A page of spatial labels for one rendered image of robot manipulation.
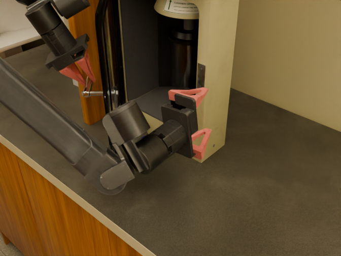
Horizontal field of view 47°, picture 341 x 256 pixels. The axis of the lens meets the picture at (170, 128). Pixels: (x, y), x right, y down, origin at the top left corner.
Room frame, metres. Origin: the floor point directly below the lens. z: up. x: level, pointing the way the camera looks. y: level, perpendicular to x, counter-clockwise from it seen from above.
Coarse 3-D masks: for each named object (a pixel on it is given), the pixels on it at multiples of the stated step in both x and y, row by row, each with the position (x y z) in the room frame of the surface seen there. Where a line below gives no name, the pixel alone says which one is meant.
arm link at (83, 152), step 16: (0, 64) 0.58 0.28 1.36; (0, 80) 0.56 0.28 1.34; (16, 80) 0.57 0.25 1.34; (0, 96) 0.55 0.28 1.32; (16, 96) 0.55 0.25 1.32; (32, 96) 0.56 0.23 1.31; (16, 112) 0.54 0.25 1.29; (32, 112) 0.54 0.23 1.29; (48, 112) 0.55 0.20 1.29; (64, 112) 0.57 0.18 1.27; (32, 128) 0.53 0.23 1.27; (48, 128) 0.53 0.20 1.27; (64, 128) 0.54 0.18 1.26; (80, 128) 0.55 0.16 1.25; (64, 144) 0.52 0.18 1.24; (80, 144) 0.52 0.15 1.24; (96, 144) 0.53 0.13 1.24; (80, 160) 0.51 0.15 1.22; (96, 160) 0.51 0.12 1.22; (112, 160) 0.51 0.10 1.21; (96, 176) 0.50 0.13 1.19; (112, 192) 0.49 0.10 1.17
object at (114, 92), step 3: (114, 87) 0.77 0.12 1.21; (111, 90) 0.76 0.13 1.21; (114, 90) 0.76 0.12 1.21; (117, 90) 0.76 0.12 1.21; (111, 93) 0.76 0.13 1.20; (114, 93) 0.76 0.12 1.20; (117, 93) 0.75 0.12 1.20; (114, 96) 0.76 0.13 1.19; (117, 96) 0.76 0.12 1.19; (114, 99) 0.76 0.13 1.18; (117, 99) 0.77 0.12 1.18; (114, 102) 0.76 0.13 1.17; (117, 102) 0.76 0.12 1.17; (117, 105) 0.76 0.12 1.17
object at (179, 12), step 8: (160, 0) 0.96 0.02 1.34; (168, 0) 0.94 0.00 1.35; (176, 0) 0.93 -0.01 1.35; (160, 8) 0.95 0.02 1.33; (168, 8) 0.93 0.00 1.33; (176, 8) 0.92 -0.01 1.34; (184, 8) 0.91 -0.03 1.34; (192, 8) 0.91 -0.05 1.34; (168, 16) 0.92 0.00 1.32; (176, 16) 0.91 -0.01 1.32; (184, 16) 0.91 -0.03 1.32; (192, 16) 0.90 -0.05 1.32
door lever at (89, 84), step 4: (88, 80) 0.80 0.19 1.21; (88, 84) 0.78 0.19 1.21; (92, 84) 0.80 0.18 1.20; (84, 88) 0.77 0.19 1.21; (88, 88) 0.77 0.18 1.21; (84, 92) 0.75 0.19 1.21; (88, 92) 0.75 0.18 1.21; (92, 92) 0.76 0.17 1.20; (96, 92) 0.76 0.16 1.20; (100, 92) 0.76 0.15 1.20; (84, 96) 0.75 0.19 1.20; (88, 96) 0.75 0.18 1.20
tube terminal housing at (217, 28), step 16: (192, 0) 0.86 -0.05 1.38; (208, 0) 0.83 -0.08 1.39; (224, 0) 0.86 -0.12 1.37; (208, 16) 0.83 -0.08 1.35; (224, 16) 0.86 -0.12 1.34; (208, 32) 0.82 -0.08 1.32; (224, 32) 0.87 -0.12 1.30; (208, 48) 0.82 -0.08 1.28; (224, 48) 0.87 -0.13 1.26; (208, 64) 0.83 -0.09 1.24; (224, 64) 0.88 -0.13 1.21; (208, 80) 0.83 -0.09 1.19; (224, 80) 0.88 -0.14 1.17; (208, 96) 0.83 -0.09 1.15; (224, 96) 0.89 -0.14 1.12; (208, 112) 0.84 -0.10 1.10; (224, 112) 0.89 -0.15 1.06; (208, 128) 0.84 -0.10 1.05; (224, 128) 0.90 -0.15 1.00; (208, 144) 0.84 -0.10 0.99; (224, 144) 0.90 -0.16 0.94
